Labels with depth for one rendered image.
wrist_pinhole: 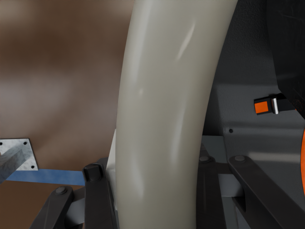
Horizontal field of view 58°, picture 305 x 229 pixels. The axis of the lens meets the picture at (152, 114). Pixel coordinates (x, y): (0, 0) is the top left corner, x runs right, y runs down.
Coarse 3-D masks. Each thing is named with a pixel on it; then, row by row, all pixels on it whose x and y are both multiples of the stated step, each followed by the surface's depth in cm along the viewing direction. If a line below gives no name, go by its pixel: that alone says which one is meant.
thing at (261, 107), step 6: (276, 96) 115; (282, 96) 115; (258, 102) 118; (264, 102) 117; (270, 102) 117; (276, 102) 114; (282, 102) 113; (288, 102) 113; (258, 108) 118; (264, 108) 118; (270, 108) 118; (276, 108) 115; (282, 108) 114; (288, 108) 114; (294, 108) 113; (258, 114) 120
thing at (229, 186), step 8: (200, 152) 17; (216, 168) 15; (224, 168) 15; (224, 176) 15; (232, 176) 15; (224, 184) 15; (232, 184) 15; (240, 184) 15; (224, 192) 15; (232, 192) 15; (240, 192) 15
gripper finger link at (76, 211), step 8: (104, 160) 19; (104, 168) 18; (80, 192) 15; (80, 200) 15; (112, 200) 16; (72, 208) 15; (80, 208) 15; (72, 216) 15; (80, 216) 15; (64, 224) 15; (72, 224) 15
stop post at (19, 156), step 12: (0, 144) 151; (12, 144) 150; (24, 144) 148; (0, 156) 145; (12, 156) 143; (24, 156) 152; (0, 168) 135; (12, 168) 143; (24, 168) 155; (36, 168) 154; (0, 180) 134
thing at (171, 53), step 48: (144, 0) 8; (192, 0) 7; (144, 48) 8; (192, 48) 7; (144, 96) 8; (192, 96) 8; (144, 144) 8; (192, 144) 9; (144, 192) 9; (192, 192) 9
